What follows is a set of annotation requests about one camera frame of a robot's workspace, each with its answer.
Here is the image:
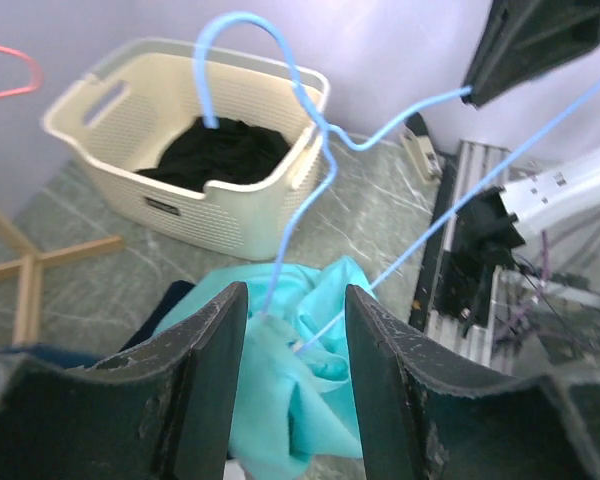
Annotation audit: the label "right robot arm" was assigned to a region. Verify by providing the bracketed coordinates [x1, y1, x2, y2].
[451, 1, 600, 264]

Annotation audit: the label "pink wire hanger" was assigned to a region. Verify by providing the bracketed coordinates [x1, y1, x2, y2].
[0, 45, 43, 99]

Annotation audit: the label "blue hanger of teal shirt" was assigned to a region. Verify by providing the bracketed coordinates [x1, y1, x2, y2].
[193, 11, 600, 356]

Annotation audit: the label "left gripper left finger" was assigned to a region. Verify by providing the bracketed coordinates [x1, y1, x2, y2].
[0, 282, 248, 479]

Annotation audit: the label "cream laundry basket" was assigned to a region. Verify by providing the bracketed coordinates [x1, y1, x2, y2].
[43, 39, 321, 261]

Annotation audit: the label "wooden clothes rack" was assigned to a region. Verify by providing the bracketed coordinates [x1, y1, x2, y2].
[0, 212, 124, 345]

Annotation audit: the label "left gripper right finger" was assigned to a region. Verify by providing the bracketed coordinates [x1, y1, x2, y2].
[345, 285, 600, 479]

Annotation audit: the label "black garment in basket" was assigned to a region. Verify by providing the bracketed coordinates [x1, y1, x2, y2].
[137, 117, 291, 192]

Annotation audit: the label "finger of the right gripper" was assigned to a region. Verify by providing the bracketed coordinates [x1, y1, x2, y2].
[463, 0, 600, 108]

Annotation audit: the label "loose cables under table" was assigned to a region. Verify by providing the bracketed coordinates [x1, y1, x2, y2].
[494, 229, 600, 351]

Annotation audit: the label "teal t shirt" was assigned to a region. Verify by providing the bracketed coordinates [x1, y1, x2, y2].
[156, 256, 370, 479]

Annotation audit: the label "aluminium rail frame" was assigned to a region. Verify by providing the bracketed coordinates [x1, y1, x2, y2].
[409, 139, 600, 376]

